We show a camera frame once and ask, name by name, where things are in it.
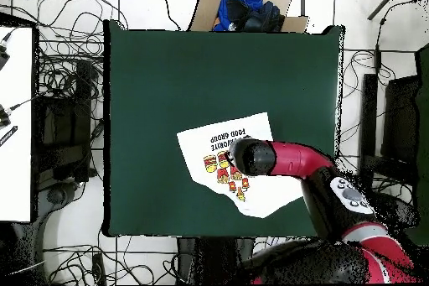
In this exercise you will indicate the white printed t-shirt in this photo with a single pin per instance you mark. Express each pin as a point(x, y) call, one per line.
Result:
point(197, 145)

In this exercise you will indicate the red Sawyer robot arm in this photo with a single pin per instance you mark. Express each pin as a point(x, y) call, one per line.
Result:
point(295, 162)

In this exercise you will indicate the dark green table cloth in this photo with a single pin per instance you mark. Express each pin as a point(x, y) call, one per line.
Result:
point(167, 64)

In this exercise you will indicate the brown cardboard box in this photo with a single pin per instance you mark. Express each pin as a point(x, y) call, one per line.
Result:
point(204, 14)

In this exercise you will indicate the dark navy garment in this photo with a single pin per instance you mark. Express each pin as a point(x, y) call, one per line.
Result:
point(264, 17)

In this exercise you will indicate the black metal stand base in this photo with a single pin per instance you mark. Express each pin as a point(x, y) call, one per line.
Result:
point(399, 115)
point(82, 98)

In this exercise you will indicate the black power strip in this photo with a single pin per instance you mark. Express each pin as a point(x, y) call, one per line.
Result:
point(99, 267)

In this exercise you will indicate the white side table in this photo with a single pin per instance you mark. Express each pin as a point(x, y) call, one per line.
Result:
point(16, 165)

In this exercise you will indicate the black label strip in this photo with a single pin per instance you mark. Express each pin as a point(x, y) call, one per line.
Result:
point(8, 135)

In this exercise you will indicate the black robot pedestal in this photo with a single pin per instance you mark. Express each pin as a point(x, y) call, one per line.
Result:
point(187, 259)

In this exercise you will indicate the grey pedestal leg with caster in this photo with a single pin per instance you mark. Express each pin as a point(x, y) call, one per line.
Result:
point(55, 196)
point(402, 210)

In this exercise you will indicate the black camera device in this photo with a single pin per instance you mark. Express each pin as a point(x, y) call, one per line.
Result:
point(2, 58)
point(3, 118)

